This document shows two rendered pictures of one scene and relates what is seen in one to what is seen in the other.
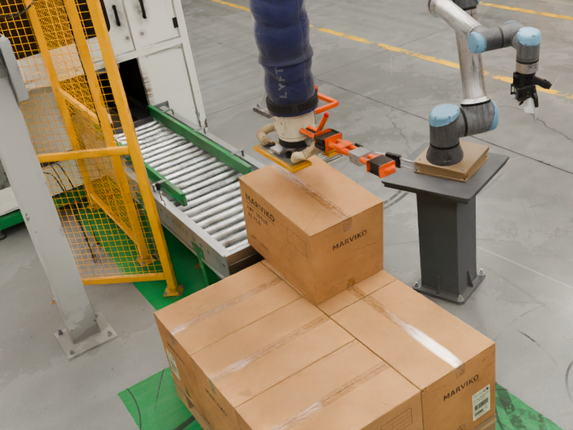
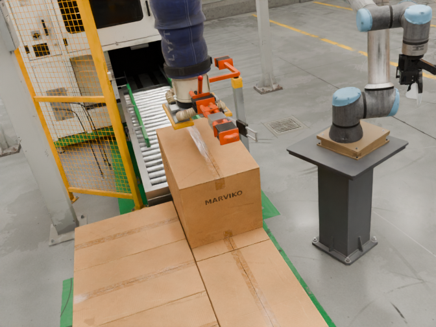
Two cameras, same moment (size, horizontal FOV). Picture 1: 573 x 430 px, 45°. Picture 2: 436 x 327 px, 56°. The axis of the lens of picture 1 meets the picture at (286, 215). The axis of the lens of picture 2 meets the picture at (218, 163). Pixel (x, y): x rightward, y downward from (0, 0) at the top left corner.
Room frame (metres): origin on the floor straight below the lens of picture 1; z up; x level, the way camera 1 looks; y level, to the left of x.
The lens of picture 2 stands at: (1.00, -0.71, 1.92)
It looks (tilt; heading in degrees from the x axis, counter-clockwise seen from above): 29 degrees down; 16
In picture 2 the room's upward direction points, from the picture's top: 9 degrees counter-clockwise
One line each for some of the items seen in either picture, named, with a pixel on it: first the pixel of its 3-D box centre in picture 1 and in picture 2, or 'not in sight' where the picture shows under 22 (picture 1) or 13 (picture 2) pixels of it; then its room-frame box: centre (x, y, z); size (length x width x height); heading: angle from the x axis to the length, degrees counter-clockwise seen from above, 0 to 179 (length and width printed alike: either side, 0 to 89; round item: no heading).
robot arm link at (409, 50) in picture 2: (527, 66); (414, 47); (2.71, -1.08, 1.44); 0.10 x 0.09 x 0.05; 5
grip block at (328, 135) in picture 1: (328, 139); (204, 102); (2.65, -0.22, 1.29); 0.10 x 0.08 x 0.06; 118
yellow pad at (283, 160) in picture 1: (280, 152); (176, 111); (2.83, -0.02, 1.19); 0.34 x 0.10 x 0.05; 28
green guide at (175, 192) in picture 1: (129, 161); (132, 110); (4.36, 0.99, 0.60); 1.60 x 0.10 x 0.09; 28
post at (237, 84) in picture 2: not in sight; (243, 138); (3.88, -0.14, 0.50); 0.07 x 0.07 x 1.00; 28
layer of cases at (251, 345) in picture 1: (315, 360); (183, 296); (2.39, -0.02, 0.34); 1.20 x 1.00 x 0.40; 28
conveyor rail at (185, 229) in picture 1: (145, 194); (132, 135); (4.02, 0.87, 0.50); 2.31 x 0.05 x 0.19; 28
